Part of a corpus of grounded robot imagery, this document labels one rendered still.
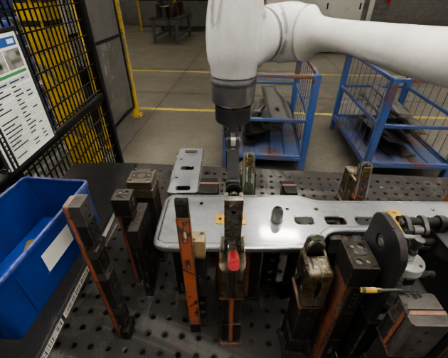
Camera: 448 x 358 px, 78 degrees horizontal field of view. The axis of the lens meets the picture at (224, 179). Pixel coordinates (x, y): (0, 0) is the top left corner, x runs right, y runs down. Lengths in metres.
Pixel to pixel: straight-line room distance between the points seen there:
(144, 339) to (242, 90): 0.74
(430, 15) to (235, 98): 15.88
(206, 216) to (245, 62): 0.44
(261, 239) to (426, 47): 0.52
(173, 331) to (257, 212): 0.43
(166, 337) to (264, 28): 0.82
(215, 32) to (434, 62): 0.32
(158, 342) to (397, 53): 0.87
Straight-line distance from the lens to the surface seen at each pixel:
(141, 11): 13.09
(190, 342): 0.92
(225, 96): 0.55
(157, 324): 0.96
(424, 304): 0.64
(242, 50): 0.53
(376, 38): 0.49
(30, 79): 0.95
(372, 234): 0.63
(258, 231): 0.76
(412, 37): 0.44
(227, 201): 0.51
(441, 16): 16.57
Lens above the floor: 1.54
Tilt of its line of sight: 35 degrees down
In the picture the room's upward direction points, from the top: straight up
